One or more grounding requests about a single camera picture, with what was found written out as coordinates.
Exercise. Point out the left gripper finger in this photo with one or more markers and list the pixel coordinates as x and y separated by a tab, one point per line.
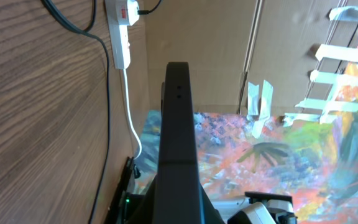
176	195

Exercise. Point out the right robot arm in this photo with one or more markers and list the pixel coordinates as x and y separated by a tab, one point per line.
256	208

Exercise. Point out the white charger plug adapter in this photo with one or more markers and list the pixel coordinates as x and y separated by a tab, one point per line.
129	12

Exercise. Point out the white power strip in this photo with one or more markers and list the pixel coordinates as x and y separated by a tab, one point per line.
119	37

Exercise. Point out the colourful picture frame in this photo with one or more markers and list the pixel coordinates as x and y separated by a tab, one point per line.
311	155

